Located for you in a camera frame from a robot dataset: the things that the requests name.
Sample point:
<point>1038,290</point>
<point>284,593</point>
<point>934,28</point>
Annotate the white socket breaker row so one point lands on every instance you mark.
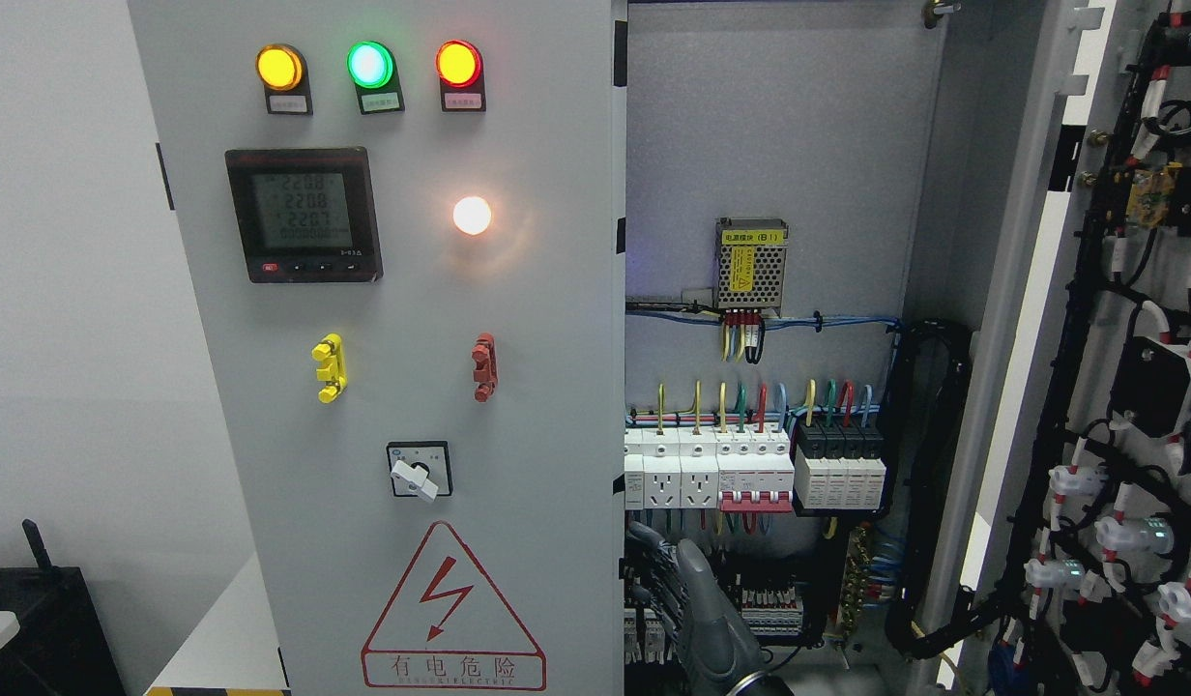
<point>673,468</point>

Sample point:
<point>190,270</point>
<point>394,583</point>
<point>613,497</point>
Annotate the red high voltage warning sticker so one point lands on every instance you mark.
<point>447,626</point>

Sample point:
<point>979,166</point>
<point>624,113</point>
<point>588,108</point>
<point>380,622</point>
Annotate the lower relay terminal row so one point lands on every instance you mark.
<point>771,607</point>

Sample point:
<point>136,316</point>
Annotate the grey cabinet door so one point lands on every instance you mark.
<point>1050,528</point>
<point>534,467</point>

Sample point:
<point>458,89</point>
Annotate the metal mesh power supply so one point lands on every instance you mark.
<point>751,257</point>

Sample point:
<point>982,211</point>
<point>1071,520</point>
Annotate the yellow terminal post block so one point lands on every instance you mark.
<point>330,371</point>

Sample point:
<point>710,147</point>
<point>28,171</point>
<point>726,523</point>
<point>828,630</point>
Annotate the grey electrical cabinet body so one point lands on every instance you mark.
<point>828,115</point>

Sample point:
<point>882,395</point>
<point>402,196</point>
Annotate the green indicator lamp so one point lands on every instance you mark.
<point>374,72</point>

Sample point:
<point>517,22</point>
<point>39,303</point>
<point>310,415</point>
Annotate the yellow indicator lamp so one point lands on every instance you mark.
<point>282,70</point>

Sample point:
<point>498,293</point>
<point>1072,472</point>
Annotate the red handle circuit breaker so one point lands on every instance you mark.
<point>755,472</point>

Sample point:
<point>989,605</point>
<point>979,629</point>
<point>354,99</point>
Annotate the red terminal post block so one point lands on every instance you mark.
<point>485,373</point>

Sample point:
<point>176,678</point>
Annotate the red indicator lamp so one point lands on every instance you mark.
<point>460,68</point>

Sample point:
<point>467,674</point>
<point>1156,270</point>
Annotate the white glowing indicator lamp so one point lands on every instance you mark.
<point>471,215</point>

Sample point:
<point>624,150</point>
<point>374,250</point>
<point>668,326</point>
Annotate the brass ground bar right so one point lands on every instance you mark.
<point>855,578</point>

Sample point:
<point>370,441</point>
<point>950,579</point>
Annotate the black digital power meter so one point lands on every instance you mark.
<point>305,214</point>

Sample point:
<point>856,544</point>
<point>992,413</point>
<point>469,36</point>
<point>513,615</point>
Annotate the black white surge protector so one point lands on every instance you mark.
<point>838,469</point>

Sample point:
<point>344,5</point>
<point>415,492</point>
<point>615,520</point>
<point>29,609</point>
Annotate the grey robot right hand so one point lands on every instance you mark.
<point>716,648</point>

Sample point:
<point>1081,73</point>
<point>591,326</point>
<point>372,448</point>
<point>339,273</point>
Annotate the black box at left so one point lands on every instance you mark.
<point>59,647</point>

